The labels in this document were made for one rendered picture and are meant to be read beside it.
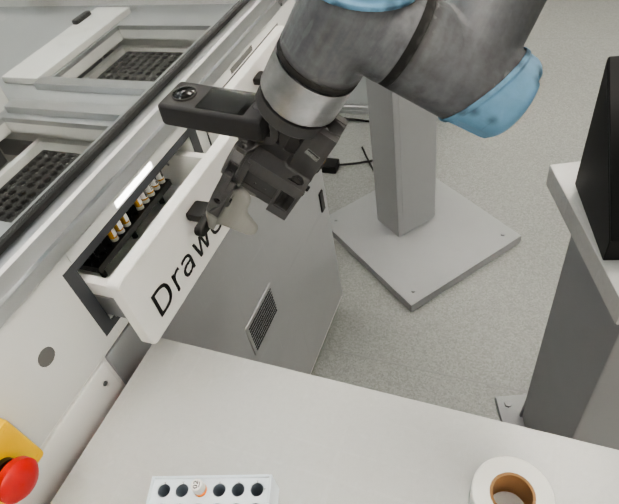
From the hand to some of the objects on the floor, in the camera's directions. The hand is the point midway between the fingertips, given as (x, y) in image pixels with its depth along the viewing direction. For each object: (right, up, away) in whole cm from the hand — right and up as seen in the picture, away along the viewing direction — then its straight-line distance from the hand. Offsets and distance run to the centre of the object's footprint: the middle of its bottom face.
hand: (216, 207), depth 63 cm
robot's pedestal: (+74, -52, +62) cm, 110 cm away
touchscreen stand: (+48, +1, +120) cm, 129 cm away
